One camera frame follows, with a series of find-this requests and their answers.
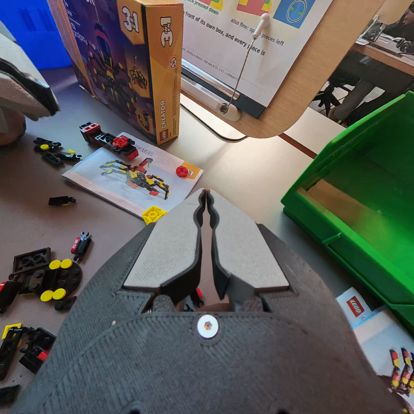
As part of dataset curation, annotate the blue plastic bin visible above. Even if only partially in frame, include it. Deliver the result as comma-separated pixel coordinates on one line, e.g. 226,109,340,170
0,0,72,70

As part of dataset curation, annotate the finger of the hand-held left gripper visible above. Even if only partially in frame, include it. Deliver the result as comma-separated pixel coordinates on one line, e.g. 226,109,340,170
0,68,52,121
0,33,60,117

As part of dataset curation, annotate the closed instruction booklet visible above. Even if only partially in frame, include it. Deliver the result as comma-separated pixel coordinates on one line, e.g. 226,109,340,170
337,287,414,395

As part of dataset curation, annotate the pile of lego pieces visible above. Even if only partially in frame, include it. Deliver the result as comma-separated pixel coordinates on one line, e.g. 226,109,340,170
0,136,167,389

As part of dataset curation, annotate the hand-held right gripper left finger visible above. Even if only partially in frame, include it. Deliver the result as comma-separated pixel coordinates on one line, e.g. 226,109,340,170
123,189,206,304

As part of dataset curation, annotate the background workbench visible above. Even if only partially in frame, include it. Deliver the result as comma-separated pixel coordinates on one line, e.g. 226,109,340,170
317,20,414,123

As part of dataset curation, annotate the purple lego set box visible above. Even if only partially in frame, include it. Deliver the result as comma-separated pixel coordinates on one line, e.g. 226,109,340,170
49,0,183,146

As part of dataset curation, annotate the green plastic bin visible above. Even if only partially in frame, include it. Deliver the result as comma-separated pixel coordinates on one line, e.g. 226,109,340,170
282,91,414,330

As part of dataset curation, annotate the open spider instruction booklet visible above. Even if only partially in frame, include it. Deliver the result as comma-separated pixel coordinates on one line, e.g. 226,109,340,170
63,133,204,220

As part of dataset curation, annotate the red yellow black lego model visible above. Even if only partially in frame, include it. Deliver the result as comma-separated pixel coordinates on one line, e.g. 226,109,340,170
80,122,140,161

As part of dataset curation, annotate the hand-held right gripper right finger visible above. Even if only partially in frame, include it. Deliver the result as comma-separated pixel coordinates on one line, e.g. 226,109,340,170
206,189,290,306

